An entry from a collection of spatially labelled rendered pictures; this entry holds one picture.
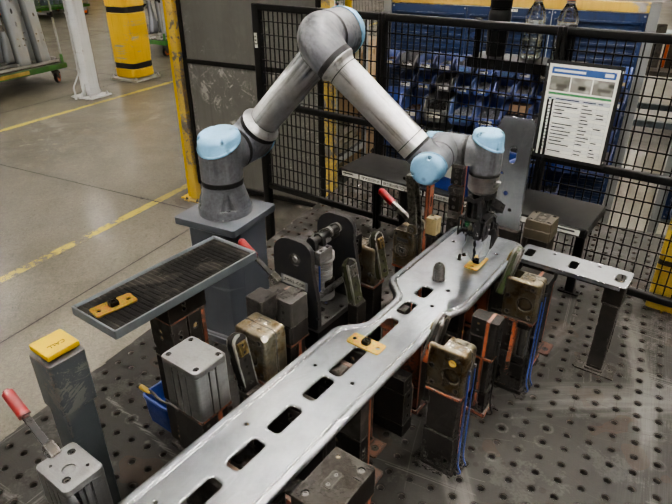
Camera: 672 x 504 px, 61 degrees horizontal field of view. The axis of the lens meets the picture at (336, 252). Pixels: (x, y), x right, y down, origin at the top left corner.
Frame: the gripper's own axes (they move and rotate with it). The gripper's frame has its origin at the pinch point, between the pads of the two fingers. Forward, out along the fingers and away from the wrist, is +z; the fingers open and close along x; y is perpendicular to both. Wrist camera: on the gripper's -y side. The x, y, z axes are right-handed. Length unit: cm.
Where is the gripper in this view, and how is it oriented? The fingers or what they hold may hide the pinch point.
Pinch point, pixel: (477, 256)
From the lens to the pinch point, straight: 158.6
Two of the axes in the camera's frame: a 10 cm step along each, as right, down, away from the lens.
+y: -5.9, 4.0, -7.0
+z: 0.1, 8.7, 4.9
